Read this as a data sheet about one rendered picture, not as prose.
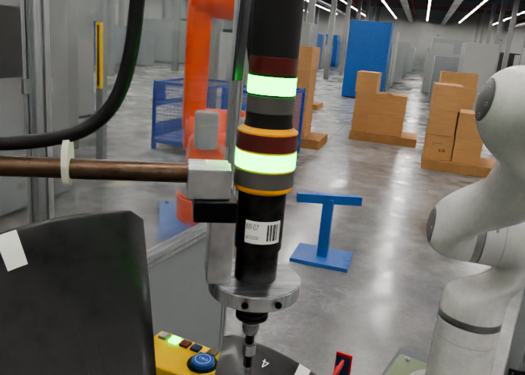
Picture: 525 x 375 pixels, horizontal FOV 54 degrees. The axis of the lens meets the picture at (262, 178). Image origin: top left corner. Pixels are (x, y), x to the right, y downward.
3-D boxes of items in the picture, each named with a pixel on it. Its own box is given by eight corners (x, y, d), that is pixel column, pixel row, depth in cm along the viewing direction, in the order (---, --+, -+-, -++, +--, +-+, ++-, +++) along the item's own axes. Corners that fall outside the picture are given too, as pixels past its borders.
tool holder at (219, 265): (182, 314, 35) (188, 176, 33) (181, 269, 42) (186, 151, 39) (309, 313, 37) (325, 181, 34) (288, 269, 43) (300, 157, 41)
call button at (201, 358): (187, 368, 90) (187, 359, 90) (198, 356, 94) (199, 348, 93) (205, 376, 88) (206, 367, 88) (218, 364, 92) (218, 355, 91)
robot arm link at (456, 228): (505, 278, 100) (419, 262, 103) (505, 223, 105) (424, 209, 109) (642, 130, 57) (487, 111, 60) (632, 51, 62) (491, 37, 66)
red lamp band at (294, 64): (251, 74, 33) (253, 55, 33) (245, 70, 36) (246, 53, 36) (301, 78, 34) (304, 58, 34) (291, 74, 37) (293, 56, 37)
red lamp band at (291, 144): (239, 153, 34) (241, 134, 34) (233, 140, 38) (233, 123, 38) (303, 155, 35) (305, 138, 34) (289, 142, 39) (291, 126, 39)
